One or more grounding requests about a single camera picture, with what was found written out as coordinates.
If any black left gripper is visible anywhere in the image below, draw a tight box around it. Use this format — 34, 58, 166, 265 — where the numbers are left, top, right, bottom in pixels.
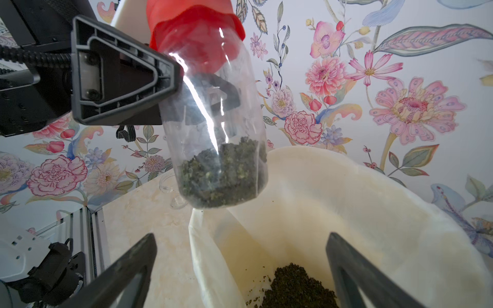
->
1, 1, 182, 137

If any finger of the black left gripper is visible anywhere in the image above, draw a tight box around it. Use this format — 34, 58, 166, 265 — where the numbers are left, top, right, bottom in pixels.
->
183, 73, 241, 125

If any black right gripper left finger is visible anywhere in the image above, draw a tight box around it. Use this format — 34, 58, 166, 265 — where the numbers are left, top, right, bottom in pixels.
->
61, 233, 157, 307

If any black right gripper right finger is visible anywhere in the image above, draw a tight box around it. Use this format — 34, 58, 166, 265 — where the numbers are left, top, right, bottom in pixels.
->
326, 232, 423, 308

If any red lid tea jar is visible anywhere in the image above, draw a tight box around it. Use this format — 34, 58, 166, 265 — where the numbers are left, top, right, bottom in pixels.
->
146, 1, 268, 209

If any cream trash bin with liner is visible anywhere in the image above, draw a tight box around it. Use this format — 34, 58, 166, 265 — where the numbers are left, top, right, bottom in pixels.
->
189, 146, 492, 307

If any clear glass tea jar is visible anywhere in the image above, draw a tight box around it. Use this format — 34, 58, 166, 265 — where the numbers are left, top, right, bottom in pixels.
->
159, 173, 188, 210

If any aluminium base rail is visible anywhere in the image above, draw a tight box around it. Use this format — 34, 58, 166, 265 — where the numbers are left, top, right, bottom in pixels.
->
35, 207, 111, 284

